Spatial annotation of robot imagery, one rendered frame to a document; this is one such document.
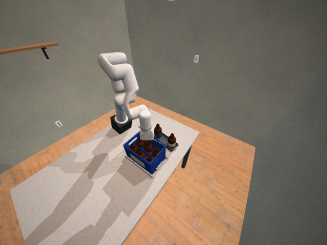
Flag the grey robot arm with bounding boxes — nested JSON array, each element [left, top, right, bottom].
[[98, 52, 152, 132]]

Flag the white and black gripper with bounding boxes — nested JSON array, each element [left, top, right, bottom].
[[138, 128, 156, 145]]

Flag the dark blue crate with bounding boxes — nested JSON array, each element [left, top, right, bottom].
[[123, 132, 166, 174]]

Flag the brown glass bottle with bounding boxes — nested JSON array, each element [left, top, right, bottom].
[[168, 133, 176, 148], [152, 147, 161, 158], [144, 140, 153, 154], [146, 155, 154, 163], [154, 124, 162, 138], [137, 149, 146, 159], [129, 143, 138, 153], [136, 138, 145, 148]]

